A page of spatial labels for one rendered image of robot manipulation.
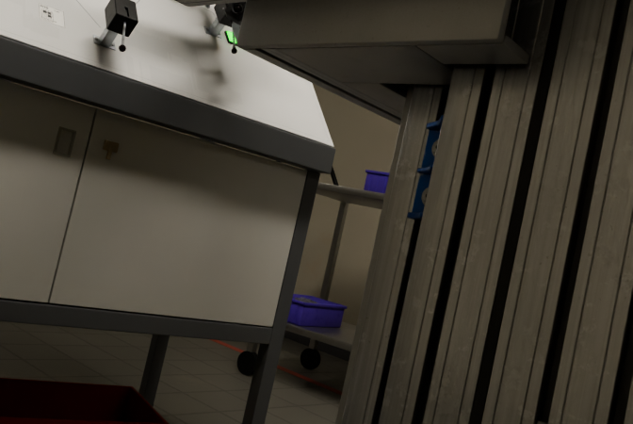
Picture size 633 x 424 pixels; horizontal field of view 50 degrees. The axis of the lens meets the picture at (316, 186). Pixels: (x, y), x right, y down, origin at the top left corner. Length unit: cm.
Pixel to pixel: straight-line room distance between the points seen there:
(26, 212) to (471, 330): 103
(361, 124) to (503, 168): 357
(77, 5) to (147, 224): 47
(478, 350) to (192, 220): 109
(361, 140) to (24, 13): 287
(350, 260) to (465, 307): 342
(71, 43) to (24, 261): 43
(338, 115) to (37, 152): 299
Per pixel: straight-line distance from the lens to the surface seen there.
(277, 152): 158
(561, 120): 51
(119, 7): 140
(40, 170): 139
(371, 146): 399
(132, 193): 146
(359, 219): 393
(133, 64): 146
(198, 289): 156
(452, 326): 52
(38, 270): 142
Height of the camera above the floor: 65
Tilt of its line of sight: 4 degrees up
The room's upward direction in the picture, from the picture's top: 13 degrees clockwise
